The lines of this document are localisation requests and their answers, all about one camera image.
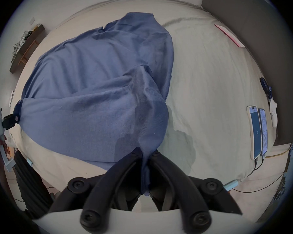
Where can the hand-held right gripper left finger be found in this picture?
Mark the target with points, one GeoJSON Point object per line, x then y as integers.
{"type": "Point", "coordinates": [105, 186]}

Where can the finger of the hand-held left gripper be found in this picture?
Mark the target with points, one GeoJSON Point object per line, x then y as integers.
{"type": "Point", "coordinates": [17, 111]}

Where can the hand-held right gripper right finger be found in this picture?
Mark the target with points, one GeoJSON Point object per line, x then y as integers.
{"type": "Point", "coordinates": [178, 181]}

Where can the blue shirt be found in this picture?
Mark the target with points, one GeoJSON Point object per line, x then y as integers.
{"type": "Point", "coordinates": [88, 94]}

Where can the person's left hand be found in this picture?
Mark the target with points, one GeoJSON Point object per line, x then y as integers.
{"type": "Point", "coordinates": [2, 147]}

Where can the dark wooden shelf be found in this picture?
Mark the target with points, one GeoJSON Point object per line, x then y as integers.
{"type": "Point", "coordinates": [27, 48]}

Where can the phone in white case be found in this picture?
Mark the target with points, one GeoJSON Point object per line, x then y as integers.
{"type": "Point", "coordinates": [255, 133]}

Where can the phone in dark case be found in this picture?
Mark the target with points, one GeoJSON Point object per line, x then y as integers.
{"type": "Point", "coordinates": [264, 133]}

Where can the bed with beige sheet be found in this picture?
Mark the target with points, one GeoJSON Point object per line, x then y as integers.
{"type": "Point", "coordinates": [210, 82]}

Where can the black hand controller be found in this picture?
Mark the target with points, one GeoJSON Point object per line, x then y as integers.
{"type": "Point", "coordinates": [265, 85]}

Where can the white card with red edge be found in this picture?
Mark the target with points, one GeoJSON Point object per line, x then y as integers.
{"type": "Point", "coordinates": [230, 36]}

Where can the dark grey padded headboard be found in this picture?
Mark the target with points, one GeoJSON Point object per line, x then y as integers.
{"type": "Point", "coordinates": [253, 28]}

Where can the white wall switch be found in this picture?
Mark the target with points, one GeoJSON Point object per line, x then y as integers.
{"type": "Point", "coordinates": [32, 20]}

